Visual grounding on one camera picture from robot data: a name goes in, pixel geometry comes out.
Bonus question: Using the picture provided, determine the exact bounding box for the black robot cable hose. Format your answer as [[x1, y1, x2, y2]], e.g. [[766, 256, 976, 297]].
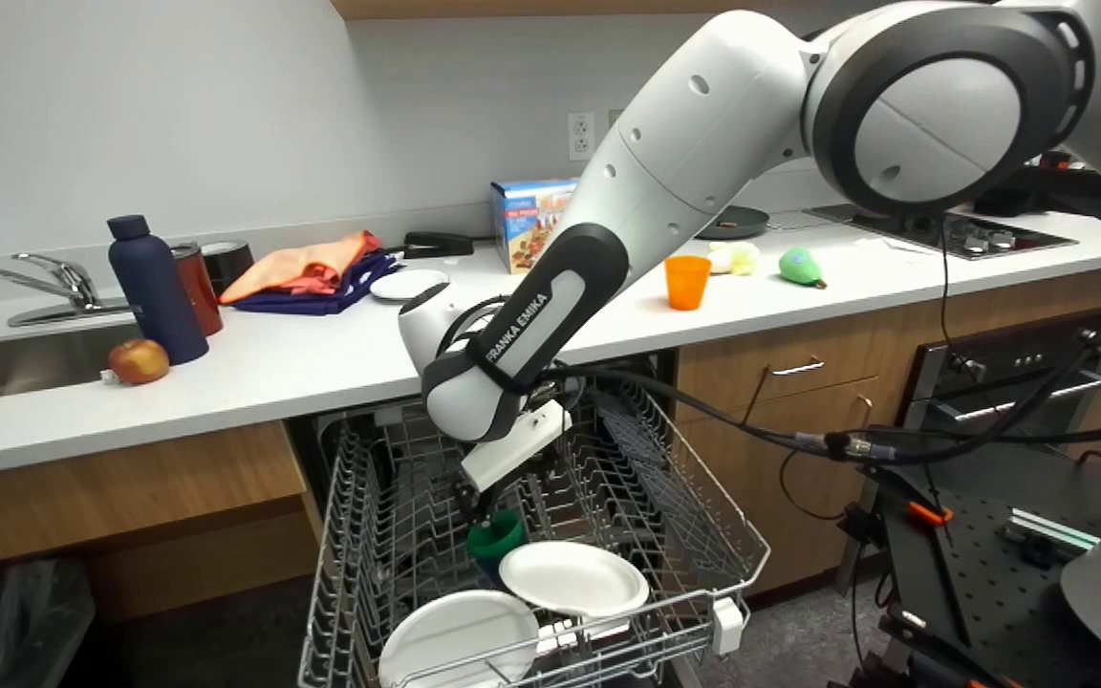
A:
[[548, 282, 1101, 472]]

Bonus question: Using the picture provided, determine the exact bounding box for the green toy pear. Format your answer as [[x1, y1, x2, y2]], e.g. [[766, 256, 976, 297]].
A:
[[776, 245, 835, 291]]

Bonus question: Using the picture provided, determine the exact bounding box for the black oven front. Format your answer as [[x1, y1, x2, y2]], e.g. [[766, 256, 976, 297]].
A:
[[898, 293, 1101, 451]]

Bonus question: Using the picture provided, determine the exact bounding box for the cereal box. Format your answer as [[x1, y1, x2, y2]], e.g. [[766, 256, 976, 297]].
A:
[[489, 172, 586, 278]]

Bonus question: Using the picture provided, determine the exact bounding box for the small black device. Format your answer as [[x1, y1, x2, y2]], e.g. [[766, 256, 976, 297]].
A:
[[400, 230, 476, 263]]

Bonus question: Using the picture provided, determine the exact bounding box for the grey wire dishwasher rack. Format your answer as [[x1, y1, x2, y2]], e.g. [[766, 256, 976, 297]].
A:
[[294, 380, 780, 688]]

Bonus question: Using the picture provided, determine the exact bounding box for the dark red tumbler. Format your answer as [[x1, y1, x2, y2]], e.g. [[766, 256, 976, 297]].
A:
[[168, 241, 225, 342]]

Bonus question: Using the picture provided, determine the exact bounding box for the orange bowl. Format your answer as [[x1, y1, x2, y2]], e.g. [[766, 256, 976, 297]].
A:
[[663, 253, 714, 312]]

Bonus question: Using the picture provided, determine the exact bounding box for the orange cloth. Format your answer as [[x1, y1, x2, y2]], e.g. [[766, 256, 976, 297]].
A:
[[218, 230, 391, 309]]

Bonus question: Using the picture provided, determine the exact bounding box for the wooden base cabinet with drawers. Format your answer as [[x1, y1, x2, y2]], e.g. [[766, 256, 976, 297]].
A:
[[669, 263, 1101, 604]]

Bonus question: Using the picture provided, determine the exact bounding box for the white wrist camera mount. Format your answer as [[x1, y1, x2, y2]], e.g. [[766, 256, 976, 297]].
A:
[[454, 397, 577, 497]]

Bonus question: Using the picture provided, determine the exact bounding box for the black cooktop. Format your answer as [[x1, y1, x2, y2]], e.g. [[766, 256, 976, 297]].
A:
[[805, 195, 1078, 260]]

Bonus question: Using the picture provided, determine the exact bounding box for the wooden sink base cabinet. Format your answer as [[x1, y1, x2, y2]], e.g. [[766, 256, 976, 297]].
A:
[[0, 421, 330, 628]]

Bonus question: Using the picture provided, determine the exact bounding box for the black robot stand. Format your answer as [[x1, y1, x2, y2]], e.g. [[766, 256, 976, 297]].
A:
[[831, 436, 1101, 688]]

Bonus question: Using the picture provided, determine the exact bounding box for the pale yellow toy fruit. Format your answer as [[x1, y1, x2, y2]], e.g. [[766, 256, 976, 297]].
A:
[[706, 241, 766, 282]]

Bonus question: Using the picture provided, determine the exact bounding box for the green plastic cup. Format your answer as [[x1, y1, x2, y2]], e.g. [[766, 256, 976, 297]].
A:
[[462, 510, 536, 574]]

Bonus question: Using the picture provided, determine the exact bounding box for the white wall outlet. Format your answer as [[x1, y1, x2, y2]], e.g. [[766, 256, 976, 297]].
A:
[[563, 107, 605, 163]]

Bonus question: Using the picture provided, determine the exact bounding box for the navy blue water bottle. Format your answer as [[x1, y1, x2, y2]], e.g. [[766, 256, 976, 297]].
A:
[[104, 212, 214, 366]]

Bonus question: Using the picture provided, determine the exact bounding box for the silver drawer handle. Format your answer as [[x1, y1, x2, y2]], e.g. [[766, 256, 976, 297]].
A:
[[766, 354, 831, 381]]

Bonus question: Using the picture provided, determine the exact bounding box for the navy blue cloth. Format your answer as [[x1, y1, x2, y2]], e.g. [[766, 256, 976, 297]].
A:
[[232, 250, 406, 320]]

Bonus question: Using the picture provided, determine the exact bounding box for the chrome sink faucet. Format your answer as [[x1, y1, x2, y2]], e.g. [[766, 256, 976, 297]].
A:
[[0, 250, 139, 334]]

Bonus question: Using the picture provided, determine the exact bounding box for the white round plate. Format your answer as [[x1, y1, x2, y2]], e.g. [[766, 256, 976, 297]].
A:
[[375, 586, 541, 688], [496, 539, 654, 628]]

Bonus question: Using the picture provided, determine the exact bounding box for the stainless steel sink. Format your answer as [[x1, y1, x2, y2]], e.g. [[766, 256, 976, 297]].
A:
[[0, 318, 149, 409]]

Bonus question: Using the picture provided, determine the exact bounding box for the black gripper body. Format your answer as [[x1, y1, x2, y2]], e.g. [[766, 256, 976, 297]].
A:
[[462, 472, 531, 526]]

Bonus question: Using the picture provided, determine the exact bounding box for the dark round pan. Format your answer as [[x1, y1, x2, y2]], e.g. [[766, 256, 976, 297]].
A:
[[694, 203, 776, 245]]

